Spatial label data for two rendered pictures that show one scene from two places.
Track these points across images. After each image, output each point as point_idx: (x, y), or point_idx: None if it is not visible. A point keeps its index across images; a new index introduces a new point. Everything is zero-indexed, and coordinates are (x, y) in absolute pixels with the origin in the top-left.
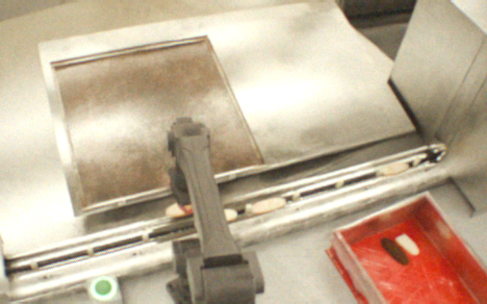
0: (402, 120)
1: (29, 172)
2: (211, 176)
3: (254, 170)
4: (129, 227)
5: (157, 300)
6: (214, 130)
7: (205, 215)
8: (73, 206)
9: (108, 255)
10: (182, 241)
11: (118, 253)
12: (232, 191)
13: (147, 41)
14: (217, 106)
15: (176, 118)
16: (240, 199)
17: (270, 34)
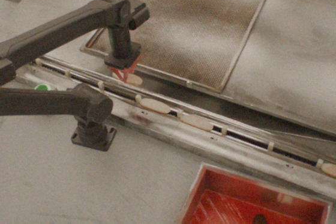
0: None
1: None
2: (69, 20)
3: (210, 91)
4: (98, 74)
5: (69, 125)
6: (209, 48)
7: (27, 32)
8: (83, 44)
9: (73, 81)
10: (86, 86)
11: (77, 83)
12: (191, 101)
13: None
14: (230, 36)
15: None
16: (180, 104)
17: (326, 9)
